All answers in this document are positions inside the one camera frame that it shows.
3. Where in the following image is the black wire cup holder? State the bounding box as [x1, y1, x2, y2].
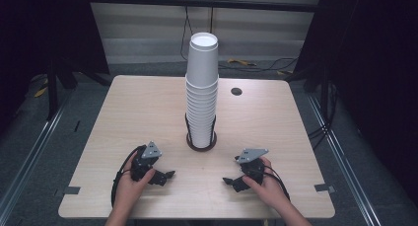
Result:
[183, 113, 219, 153]

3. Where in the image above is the grey tape strip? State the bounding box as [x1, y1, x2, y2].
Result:
[313, 183, 336, 193]
[62, 186, 82, 196]

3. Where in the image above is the stack of white cups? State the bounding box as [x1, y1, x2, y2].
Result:
[184, 32, 220, 150]

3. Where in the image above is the black cable bundle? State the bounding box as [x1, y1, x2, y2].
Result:
[307, 82, 340, 151]

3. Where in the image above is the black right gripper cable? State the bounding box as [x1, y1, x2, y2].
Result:
[261, 165, 292, 201]

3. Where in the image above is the black metal stand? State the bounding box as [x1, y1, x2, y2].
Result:
[44, 57, 80, 121]

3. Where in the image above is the black curtain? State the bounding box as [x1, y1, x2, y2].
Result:
[292, 0, 418, 207]
[0, 0, 111, 135]

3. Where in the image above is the black horizontal frame bar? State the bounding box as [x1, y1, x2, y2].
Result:
[86, 0, 320, 14]

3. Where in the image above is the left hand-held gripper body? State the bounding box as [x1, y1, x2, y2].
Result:
[130, 140, 164, 183]

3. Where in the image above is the person's left hand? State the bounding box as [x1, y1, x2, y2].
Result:
[112, 151, 158, 210]

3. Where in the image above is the person's right hand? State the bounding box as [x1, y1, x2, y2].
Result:
[242, 156, 291, 211]

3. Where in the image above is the yellow floor tape piece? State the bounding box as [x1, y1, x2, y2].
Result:
[34, 78, 49, 99]
[227, 57, 258, 68]

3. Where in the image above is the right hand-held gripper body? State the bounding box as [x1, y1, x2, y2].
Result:
[234, 148, 270, 185]

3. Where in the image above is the black floor cable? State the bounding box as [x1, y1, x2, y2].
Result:
[218, 56, 300, 73]

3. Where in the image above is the black hanging cable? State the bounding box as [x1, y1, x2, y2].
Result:
[179, 5, 195, 62]

